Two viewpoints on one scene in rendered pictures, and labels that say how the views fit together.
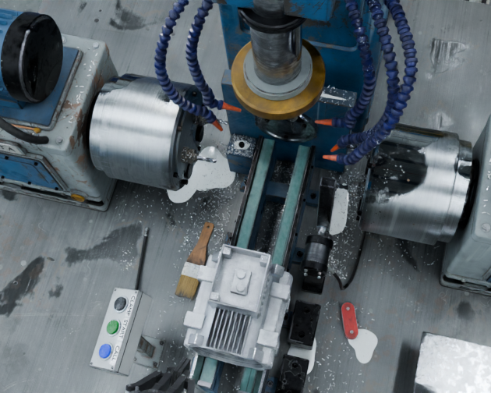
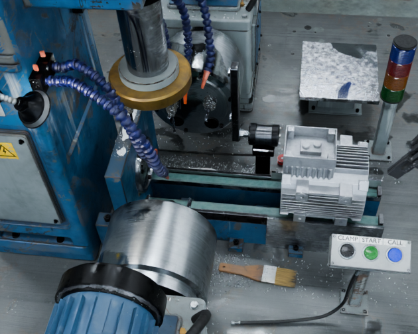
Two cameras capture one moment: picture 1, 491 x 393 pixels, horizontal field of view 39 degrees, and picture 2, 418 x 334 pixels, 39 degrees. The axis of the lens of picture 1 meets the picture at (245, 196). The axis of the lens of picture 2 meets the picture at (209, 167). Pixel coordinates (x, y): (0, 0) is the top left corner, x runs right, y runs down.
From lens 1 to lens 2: 1.23 m
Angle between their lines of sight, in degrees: 49
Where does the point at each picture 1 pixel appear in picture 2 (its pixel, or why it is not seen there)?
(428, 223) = (237, 56)
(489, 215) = (235, 16)
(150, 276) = (280, 312)
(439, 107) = not seen: hidden behind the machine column
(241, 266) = (296, 151)
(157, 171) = (209, 233)
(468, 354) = (309, 75)
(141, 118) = (163, 230)
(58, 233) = not seen: outside the picture
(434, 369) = (324, 89)
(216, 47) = (16, 289)
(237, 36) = (69, 167)
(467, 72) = not seen: hidden behind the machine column
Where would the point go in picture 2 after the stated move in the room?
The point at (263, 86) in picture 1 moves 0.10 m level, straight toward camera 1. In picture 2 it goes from (170, 69) to (216, 63)
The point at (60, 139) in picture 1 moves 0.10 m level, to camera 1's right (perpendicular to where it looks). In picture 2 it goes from (194, 302) to (182, 258)
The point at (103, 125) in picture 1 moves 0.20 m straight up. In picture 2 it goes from (170, 269) to (158, 210)
